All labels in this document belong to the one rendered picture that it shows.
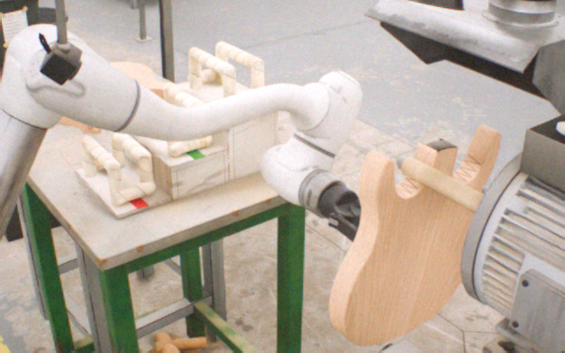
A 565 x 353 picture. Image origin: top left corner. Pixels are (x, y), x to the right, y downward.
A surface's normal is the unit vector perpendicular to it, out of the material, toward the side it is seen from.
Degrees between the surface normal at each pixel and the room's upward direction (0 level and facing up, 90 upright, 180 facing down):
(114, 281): 90
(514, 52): 38
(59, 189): 0
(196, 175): 90
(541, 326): 90
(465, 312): 0
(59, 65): 105
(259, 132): 90
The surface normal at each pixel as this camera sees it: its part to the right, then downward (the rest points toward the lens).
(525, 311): -0.80, 0.28
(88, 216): 0.00, -0.88
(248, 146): 0.58, 0.38
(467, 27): -0.49, -0.52
